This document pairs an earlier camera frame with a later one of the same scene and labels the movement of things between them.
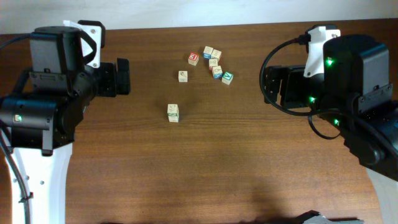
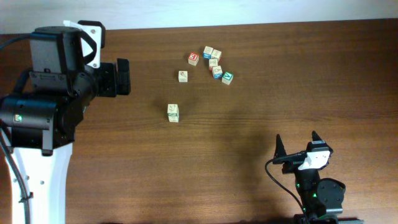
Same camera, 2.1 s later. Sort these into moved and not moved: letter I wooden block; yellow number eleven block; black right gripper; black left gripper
Moved: black right gripper
Not moved: yellow number eleven block; black left gripper; letter I wooden block
